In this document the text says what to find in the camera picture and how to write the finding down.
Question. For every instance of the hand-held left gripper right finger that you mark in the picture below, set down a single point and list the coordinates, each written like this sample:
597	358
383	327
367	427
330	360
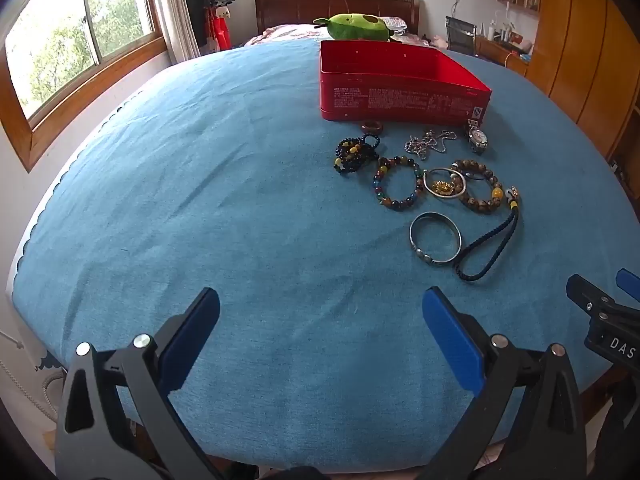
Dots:
452	340

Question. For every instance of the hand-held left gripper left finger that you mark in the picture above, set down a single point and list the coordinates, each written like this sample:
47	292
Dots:
192	340

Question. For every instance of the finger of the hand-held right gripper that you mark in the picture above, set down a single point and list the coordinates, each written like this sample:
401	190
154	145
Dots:
590	297
630	285

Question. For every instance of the wide silver bangle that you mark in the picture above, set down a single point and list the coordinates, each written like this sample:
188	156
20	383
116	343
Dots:
419	251

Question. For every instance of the gold pendant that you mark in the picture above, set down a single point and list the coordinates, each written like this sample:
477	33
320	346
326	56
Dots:
442	188

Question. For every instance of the thin silver bangle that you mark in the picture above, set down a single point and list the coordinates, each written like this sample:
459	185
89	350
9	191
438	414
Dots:
464	186

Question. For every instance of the silver wristwatch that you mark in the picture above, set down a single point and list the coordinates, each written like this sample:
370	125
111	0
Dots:
477	136

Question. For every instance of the red tin box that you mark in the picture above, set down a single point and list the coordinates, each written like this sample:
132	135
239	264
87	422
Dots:
400	95

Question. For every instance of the blue cloth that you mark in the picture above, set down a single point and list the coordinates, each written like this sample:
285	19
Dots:
250	210

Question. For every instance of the wooden wardrobe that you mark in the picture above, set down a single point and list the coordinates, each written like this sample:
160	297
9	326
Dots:
580	50

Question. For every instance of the wooden desk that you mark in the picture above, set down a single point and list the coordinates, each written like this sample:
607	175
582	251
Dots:
500	52

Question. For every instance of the black chair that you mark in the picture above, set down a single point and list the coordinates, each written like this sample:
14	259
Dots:
459	32

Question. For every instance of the red bag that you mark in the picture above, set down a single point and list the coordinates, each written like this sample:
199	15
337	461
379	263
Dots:
222	35

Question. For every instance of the pink floral bedding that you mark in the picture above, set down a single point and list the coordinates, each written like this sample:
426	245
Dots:
290	33

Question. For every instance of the green avocado plush toy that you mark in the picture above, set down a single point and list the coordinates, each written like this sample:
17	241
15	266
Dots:
357	25

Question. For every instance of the white curtain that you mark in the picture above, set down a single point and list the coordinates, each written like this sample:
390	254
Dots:
175	10

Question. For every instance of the coat rack with dark clothes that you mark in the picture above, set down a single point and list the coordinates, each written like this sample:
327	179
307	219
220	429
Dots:
197	5

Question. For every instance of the dark wooden headboard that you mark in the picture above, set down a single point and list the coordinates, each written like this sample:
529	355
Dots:
290	10

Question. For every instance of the large wooden frame window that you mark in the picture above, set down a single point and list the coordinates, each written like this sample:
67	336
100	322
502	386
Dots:
50	35

